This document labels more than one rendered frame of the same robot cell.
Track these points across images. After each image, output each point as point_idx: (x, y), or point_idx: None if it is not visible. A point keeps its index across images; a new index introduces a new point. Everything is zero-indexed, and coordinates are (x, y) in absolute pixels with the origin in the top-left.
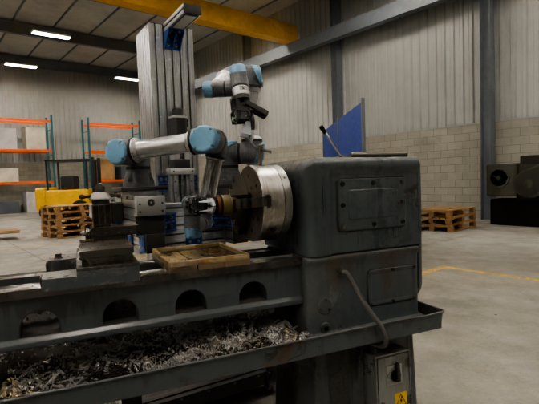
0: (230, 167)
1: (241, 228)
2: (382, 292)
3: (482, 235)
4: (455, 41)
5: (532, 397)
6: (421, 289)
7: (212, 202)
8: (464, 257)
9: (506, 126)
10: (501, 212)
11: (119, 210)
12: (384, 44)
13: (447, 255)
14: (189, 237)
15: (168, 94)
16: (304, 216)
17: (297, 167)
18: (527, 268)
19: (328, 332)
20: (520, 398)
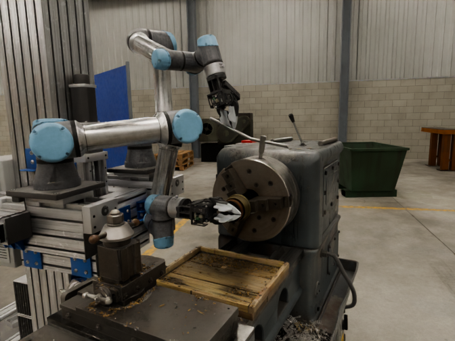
0: (148, 149)
1: (238, 229)
2: (331, 260)
3: (204, 171)
4: (168, 21)
5: (351, 296)
6: (209, 224)
7: (236, 209)
8: (211, 191)
9: (205, 91)
10: (208, 153)
11: (26, 222)
12: (107, 11)
13: (198, 191)
14: (164, 247)
15: (65, 53)
16: (309, 209)
17: (298, 160)
18: None
19: (317, 311)
20: (348, 300)
